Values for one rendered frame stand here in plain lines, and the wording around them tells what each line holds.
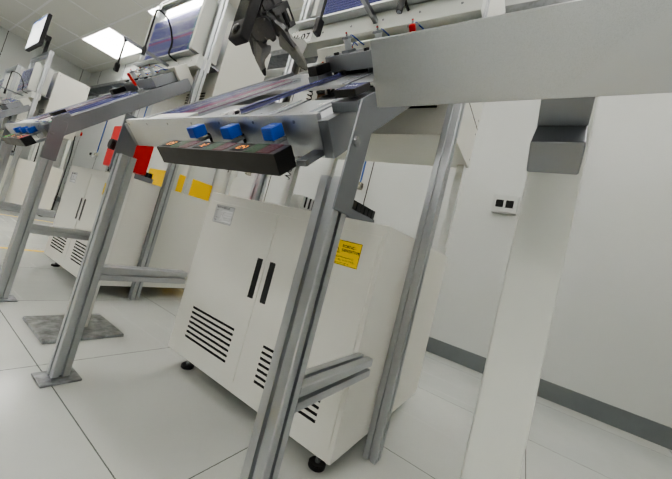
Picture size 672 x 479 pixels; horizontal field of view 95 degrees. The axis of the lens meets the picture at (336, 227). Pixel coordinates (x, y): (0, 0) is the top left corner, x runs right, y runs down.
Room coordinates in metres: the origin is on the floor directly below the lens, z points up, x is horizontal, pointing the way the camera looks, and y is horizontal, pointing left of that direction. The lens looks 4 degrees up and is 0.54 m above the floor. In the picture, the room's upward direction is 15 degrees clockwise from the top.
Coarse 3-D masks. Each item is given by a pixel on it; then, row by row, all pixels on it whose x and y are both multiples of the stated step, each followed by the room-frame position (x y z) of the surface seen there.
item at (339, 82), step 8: (360, 72) 0.96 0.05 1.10; (368, 72) 0.90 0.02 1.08; (304, 80) 1.05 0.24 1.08; (336, 80) 0.90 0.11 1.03; (344, 80) 0.87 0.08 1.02; (352, 80) 0.84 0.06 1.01; (360, 80) 0.81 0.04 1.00; (368, 80) 0.79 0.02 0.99; (280, 88) 0.98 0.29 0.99; (288, 88) 0.94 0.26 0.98; (312, 88) 0.88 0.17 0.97; (320, 88) 0.86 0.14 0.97; (328, 88) 0.85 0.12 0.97; (336, 88) 0.83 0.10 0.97; (328, 96) 0.94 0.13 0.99
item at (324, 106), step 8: (272, 104) 0.74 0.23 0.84; (280, 104) 0.72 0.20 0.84; (288, 104) 0.70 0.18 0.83; (296, 104) 0.66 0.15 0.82; (304, 104) 0.66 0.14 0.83; (312, 104) 0.65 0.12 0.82; (320, 104) 0.63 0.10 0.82; (328, 104) 0.61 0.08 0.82; (216, 112) 0.79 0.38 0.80; (224, 112) 0.77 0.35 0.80; (248, 112) 0.70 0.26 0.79; (256, 112) 0.69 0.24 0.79; (264, 112) 0.67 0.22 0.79; (272, 112) 0.64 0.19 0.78; (280, 112) 0.63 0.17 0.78; (288, 112) 0.62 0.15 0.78; (296, 112) 0.61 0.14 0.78; (328, 112) 0.55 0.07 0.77
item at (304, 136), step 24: (144, 120) 0.77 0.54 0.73; (168, 120) 0.70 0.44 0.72; (192, 120) 0.65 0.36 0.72; (216, 120) 0.61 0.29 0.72; (240, 120) 0.57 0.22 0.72; (264, 120) 0.53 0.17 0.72; (288, 120) 0.50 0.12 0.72; (312, 120) 0.47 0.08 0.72; (144, 144) 0.84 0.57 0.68; (288, 144) 0.54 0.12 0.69; (312, 144) 0.50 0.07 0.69
